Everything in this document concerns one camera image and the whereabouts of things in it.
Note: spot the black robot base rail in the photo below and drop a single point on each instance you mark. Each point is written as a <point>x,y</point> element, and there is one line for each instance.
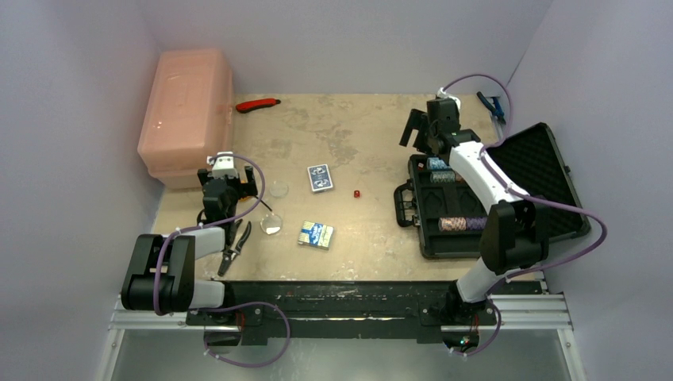
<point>419,311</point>

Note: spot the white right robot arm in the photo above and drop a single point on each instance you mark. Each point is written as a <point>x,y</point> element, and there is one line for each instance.
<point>516,231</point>

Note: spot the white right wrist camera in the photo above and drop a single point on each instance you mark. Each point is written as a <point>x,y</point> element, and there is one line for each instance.
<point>443,94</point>

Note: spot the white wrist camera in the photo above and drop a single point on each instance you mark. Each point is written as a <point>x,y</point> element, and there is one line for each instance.
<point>222,165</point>
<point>443,94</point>

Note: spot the yellow tape measure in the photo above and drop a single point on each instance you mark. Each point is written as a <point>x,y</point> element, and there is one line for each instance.
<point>263,202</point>

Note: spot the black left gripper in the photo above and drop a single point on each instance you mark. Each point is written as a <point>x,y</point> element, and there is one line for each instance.
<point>243,189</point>

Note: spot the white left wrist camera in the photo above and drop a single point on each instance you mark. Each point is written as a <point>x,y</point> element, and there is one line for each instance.
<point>222,165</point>

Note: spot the pink plastic storage box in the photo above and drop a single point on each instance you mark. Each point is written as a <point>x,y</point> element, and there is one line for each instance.
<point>189,116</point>

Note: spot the light blue chip stack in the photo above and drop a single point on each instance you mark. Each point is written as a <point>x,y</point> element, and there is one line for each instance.
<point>437,164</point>

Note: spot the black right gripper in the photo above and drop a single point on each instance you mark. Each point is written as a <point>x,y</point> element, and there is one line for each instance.
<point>421,135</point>

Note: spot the blue yellow card deck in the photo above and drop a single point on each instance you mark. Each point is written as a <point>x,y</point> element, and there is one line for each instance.
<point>316,235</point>

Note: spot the blue playing card deck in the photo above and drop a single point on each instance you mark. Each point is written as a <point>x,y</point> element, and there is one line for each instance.
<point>320,178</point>

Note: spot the orange purple chip row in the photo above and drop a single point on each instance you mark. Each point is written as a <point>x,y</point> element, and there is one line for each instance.
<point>462,224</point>

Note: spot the blue handled pliers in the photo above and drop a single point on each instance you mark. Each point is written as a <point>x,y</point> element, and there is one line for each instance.
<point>492,104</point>

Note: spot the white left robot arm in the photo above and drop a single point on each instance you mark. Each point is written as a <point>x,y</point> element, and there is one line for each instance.
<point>161,274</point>

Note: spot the black handled pliers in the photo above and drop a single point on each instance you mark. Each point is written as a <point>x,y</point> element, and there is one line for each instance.
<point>232,253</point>

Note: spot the clear round disc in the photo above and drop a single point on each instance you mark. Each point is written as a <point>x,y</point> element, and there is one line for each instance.
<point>271,223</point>

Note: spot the black poker set case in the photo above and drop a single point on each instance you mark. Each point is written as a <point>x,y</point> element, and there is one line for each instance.
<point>530,158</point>

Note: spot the red utility knife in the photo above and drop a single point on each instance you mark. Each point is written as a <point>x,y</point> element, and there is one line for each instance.
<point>257,104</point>

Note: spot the clear dealer button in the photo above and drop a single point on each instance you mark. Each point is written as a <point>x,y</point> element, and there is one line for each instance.
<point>279,189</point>

